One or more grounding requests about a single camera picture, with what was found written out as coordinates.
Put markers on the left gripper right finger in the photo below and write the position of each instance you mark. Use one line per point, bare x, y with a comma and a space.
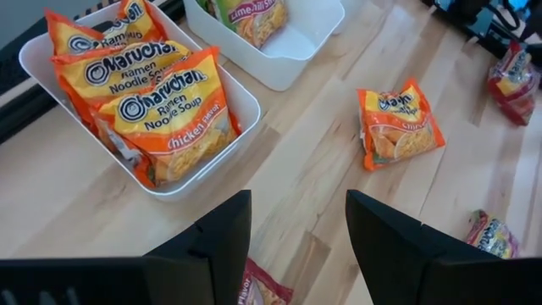
402, 262

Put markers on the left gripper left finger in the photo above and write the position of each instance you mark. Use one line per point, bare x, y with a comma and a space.
190, 271

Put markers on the red roast beef ramen pack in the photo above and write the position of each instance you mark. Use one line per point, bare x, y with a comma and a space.
264, 288
512, 84

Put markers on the lime chili shrimp ramen pack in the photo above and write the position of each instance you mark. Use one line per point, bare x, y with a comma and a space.
258, 21
493, 235

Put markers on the orange chicken ramen pack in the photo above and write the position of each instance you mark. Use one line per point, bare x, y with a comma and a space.
106, 70
169, 123
398, 127
80, 38

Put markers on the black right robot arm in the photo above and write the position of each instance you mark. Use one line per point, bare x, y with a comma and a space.
466, 12

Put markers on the white plastic bin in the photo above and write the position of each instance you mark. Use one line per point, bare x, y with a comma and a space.
296, 46
245, 111

